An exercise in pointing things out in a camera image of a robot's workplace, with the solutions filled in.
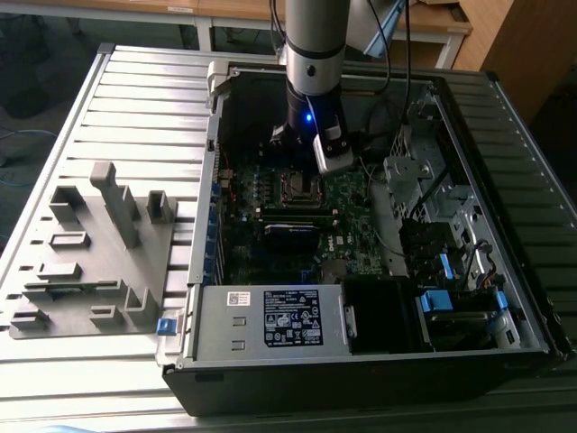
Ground green motherboard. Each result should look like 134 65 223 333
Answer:
218 146 400 289

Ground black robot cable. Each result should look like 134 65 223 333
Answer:
362 0 414 148

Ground wooden cabinet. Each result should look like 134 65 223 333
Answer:
453 0 577 125

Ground CPU socket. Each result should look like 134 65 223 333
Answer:
279 167 326 207

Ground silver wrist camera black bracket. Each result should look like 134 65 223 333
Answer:
311 113 358 175

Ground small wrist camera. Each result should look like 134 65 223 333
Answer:
270 124 292 148

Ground silver CPU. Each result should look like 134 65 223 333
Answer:
288 178 316 199

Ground grey power supply unit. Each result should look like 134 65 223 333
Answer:
193 283 353 362

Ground black plastic air shroud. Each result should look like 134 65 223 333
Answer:
340 277 416 355

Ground grey parts rack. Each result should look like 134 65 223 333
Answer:
7 161 181 340

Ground chipset heatsink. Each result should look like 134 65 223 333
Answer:
322 259 348 279

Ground grey plastic case handle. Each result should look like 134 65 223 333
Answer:
206 60 230 99

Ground silver metal drive cage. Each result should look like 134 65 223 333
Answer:
382 154 445 213

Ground coloured wire bundle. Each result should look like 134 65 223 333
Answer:
463 237 507 292

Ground black graphics card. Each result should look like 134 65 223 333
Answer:
263 223 322 258

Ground blue floor cable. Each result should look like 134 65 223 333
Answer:
0 128 60 186

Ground metal socket cover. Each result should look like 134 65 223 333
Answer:
281 170 325 203

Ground black PC case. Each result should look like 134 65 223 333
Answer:
155 60 577 419

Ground wooden desk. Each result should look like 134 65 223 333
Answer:
197 0 474 69
0 0 202 51

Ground black case cable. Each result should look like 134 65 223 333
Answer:
408 165 450 220

